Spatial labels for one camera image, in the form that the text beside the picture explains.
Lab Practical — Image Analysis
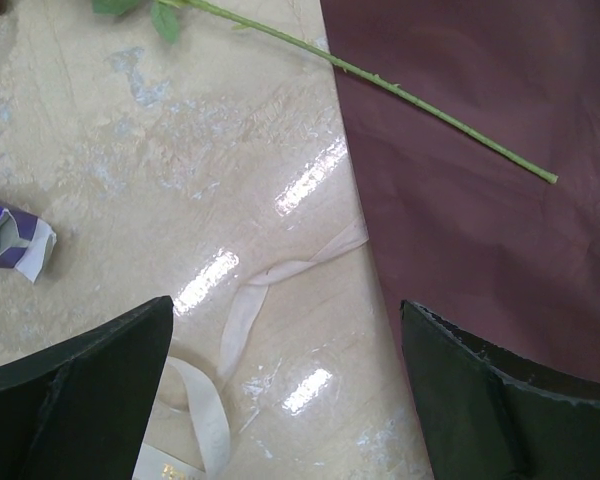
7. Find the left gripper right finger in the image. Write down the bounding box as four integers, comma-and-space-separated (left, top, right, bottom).
401, 301, 600, 479

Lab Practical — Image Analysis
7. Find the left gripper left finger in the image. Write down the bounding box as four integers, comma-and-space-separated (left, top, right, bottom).
0, 296, 173, 479

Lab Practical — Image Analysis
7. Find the cream ribbon gold lettering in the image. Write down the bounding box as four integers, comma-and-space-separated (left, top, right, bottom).
132, 217, 368, 479

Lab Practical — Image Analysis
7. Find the red wrapping paper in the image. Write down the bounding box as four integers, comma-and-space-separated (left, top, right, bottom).
322, 1, 600, 383

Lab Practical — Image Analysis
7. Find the white rose stem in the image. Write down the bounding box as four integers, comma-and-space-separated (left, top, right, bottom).
90, 0, 560, 184

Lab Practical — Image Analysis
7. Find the purple white toothpaste box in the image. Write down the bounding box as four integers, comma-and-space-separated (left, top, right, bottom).
0, 201, 57, 283

